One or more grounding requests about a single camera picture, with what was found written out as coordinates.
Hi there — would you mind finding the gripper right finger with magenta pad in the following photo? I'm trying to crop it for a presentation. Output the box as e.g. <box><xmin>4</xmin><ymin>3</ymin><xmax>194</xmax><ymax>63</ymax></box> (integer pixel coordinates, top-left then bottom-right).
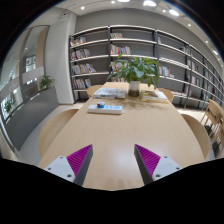
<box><xmin>134</xmin><ymin>144</ymin><xmax>181</xmax><ymax>185</ymax></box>

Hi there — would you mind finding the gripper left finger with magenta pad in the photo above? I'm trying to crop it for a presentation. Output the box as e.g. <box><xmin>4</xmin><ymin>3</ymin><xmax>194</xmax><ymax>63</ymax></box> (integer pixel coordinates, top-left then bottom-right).
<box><xmin>45</xmin><ymin>144</ymin><xmax>93</xmax><ymax>186</ymax></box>

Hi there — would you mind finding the blue and red charger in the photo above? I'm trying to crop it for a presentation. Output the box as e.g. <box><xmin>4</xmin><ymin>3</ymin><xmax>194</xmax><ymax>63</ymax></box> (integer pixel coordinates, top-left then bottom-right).
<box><xmin>97</xmin><ymin>102</ymin><xmax>105</xmax><ymax>108</ymax></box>

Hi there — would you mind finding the wooden chair near left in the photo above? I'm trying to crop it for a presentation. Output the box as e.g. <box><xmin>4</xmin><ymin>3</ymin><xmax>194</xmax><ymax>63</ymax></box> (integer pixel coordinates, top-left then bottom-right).
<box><xmin>38</xmin><ymin>109</ymin><xmax>78</xmax><ymax>156</ymax></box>

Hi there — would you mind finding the wooden chair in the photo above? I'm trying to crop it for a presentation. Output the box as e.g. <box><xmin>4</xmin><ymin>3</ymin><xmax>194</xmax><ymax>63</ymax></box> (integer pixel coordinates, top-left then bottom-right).
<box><xmin>182</xmin><ymin>114</ymin><xmax>210</xmax><ymax>158</ymax></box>
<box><xmin>199</xmin><ymin>98</ymin><xmax>224</xmax><ymax>148</ymax></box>
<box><xmin>38</xmin><ymin>109</ymin><xmax>78</xmax><ymax>156</ymax></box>
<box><xmin>158</xmin><ymin>88</ymin><xmax>174</xmax><ymax>103</ymax></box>
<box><xmin>87</xmin><ymin>85</ymin><xmax>101</xmax><ymax>97</ymax></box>

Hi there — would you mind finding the wooden chair near right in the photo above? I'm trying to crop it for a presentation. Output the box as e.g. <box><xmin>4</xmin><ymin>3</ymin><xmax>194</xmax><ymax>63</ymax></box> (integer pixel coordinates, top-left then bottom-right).
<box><xmin>182</xmin><ymin>114</ymin><xmax>210</xmax><ymax>158</ymax></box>

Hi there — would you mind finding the white power strip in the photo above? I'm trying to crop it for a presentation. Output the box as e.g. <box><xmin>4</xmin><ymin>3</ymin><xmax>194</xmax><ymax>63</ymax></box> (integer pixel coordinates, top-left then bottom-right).
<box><xmin>88</xmin><ymin>105</ymin><xmax>124</xmax><ymax>114</ymax></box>

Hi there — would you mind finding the grey counter partition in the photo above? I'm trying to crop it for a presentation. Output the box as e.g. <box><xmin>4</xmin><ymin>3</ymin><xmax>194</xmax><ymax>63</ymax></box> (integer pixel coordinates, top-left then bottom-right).
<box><xmin>5</xmin><ymin>87</ymin><xmax>59</xmax><ymax>150</ymax></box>

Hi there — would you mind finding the book stack on right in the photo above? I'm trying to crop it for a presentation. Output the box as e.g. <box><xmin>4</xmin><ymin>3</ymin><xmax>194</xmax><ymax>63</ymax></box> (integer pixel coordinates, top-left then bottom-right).
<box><xmin>140</xmin><ymin>90</ymin><xmax>168</xmax><ymax>103</ymax></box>

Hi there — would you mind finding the white plant pot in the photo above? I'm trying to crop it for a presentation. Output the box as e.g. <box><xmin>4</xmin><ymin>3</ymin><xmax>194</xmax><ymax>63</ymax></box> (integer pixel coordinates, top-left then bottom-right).
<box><xmin>128</xmin><ymin>81</ymin><xmax>140</xmax><ymax>97</ymax></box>

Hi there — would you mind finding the wooden chair far left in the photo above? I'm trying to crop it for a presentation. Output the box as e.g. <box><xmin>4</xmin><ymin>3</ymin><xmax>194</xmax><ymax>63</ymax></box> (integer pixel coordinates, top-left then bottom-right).
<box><xmin>87</xmin><ymin>85</ymin><xmax>101</xmax><ymax>97</ymax></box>

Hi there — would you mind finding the wooden chair at far right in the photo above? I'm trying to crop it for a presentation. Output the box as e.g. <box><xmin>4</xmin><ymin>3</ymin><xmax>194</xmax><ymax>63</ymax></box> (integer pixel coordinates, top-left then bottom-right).
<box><xmin>199</xmin><ymin>98</ymin><xmax>224</xmax><ymax>148</ymax></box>

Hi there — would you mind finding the small plant on counter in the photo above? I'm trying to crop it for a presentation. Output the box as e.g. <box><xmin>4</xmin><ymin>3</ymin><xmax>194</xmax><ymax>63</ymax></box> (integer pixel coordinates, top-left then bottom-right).
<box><xmin>40</xmin><ymin>75</ymin><xmax>54</xmax><ymax>90</ymax></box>

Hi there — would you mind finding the large grey bookshelf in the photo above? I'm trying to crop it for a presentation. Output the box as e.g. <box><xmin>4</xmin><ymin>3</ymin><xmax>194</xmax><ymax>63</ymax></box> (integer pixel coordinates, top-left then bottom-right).
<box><xmin>69</xmin><ymin>25</ymin><xmax>224</xmax><ymax>110</ymax></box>

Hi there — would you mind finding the green potted plant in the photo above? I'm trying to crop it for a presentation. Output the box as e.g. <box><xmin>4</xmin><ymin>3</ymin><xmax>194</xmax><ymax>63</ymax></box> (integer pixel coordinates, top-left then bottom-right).
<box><xmin>108</xmin><ymin>54</ymin><xmax>161</xmax><ymax>87</ymax></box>

